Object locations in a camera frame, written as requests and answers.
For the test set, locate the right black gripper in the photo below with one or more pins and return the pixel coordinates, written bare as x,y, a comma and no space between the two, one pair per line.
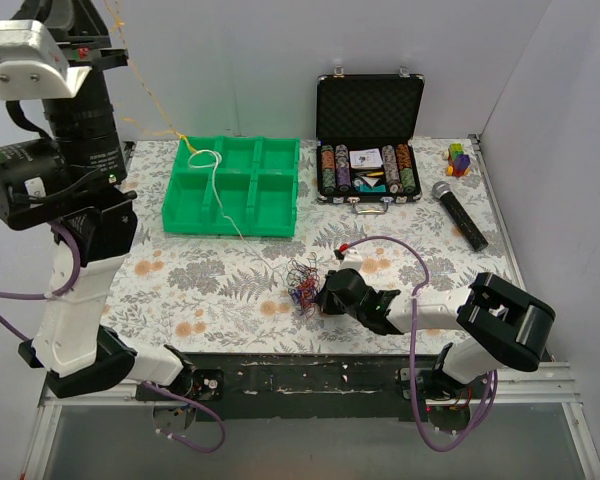
324,298

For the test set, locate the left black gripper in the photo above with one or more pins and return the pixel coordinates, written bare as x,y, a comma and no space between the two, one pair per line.
102,57

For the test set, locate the green compartment tray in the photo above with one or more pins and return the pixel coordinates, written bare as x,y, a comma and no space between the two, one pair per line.
233,186

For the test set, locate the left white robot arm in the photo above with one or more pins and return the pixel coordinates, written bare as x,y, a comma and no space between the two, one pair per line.
93,224

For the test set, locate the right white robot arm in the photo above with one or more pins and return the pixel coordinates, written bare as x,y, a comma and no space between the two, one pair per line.
506,326

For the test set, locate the black poker chip case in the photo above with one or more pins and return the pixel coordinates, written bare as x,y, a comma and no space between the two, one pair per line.
364,127

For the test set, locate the black handheld microphone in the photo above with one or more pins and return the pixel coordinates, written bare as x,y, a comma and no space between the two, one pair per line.
442,192

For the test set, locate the floral table mat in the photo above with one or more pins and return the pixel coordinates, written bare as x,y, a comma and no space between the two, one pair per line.
255,295

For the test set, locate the colourful toy block train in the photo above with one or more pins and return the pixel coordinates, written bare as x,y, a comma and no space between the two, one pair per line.
458,161

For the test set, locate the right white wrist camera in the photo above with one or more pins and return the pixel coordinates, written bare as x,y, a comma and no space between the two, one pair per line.
348,258

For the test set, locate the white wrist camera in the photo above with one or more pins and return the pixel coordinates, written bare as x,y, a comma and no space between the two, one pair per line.
32,66
348,258

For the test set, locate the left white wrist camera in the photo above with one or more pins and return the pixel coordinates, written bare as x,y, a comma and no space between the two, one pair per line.
32,66

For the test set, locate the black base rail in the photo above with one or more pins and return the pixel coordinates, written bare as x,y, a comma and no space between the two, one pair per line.
303,386

